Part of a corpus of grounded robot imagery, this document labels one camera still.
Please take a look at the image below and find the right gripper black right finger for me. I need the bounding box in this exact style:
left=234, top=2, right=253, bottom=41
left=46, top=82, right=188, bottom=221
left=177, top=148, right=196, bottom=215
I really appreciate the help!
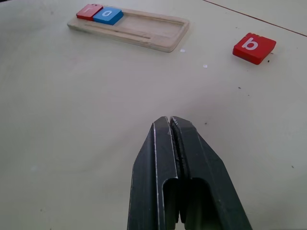
left=169, top=115, right=254, bottom=230

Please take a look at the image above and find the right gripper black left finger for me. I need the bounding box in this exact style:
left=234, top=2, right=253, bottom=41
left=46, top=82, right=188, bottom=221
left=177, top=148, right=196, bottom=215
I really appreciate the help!
left=126, top=116, right=182, bottom=230

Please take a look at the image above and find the red letter b tile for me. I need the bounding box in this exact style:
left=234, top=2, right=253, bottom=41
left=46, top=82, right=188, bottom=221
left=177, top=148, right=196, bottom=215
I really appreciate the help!
left=232, top=33, right=277, bottom=66

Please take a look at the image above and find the wooden letter tray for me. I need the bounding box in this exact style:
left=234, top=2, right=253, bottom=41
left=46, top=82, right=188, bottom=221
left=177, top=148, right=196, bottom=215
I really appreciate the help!
left=67, top=7, right=190, bottom=53

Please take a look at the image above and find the blue letter tile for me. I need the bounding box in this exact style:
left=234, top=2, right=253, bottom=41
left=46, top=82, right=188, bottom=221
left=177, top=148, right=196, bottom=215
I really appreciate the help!
left=93, top=8, right=124, bottom=26

